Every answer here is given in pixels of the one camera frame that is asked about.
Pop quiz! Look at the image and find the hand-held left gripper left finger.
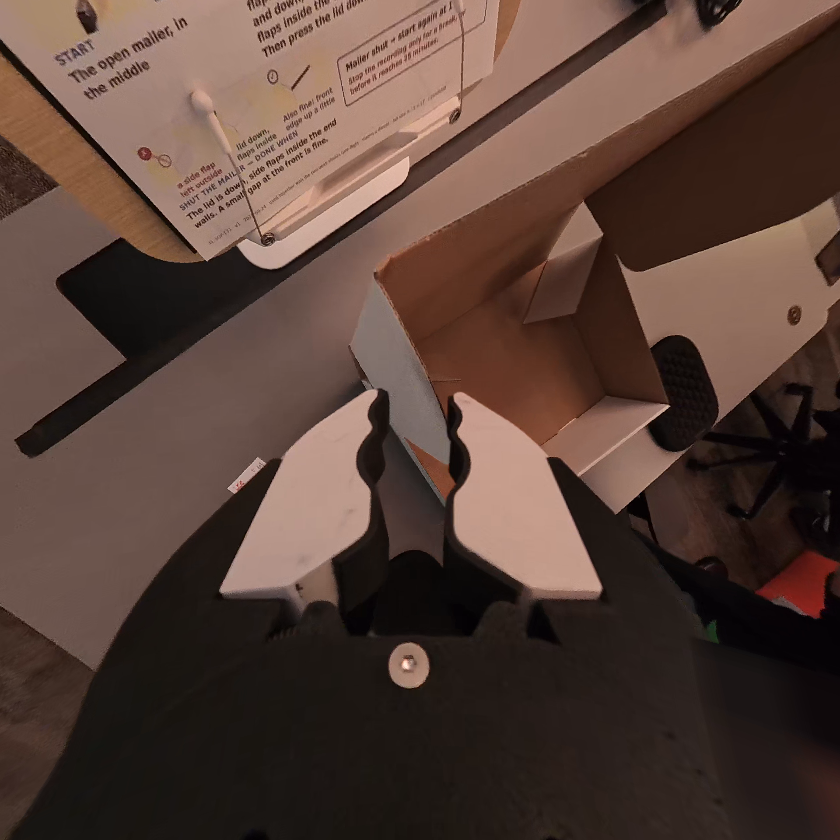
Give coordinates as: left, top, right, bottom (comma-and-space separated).
219, 390, 390, 614

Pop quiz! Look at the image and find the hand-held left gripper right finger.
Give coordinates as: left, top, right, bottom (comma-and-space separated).
444, 393, 602, 603

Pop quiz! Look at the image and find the cardboard mailer box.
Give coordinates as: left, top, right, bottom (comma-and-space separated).
350, 29, 840, 512

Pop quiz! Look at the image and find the white sticker with red mark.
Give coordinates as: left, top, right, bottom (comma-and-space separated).
227, 456, 267, 494

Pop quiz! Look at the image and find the black honeycomb textured pad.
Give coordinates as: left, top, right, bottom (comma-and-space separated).
650, 335, 721, 454

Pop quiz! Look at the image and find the black office chair base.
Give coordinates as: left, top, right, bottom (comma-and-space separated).
685, 383, 840, 528

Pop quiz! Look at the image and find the orange flat object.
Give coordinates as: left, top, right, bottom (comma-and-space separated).
755, 552, 840, 619

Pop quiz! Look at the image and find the white sheet holder stand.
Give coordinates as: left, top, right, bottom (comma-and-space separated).
238, 93, 462, 271

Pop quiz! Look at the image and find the light wooden board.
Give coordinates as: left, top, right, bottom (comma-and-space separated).
0, 0, 524, 265

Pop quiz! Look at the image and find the white printed instruction sheet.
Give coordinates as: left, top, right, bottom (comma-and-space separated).
0, 0, 495, 261

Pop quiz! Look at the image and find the thin wire tether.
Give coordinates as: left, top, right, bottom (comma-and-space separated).
448, 0, 468, 125
191, 93, 276, 247

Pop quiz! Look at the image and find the black cable bundle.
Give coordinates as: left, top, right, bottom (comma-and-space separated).
628, 0, 743, 31

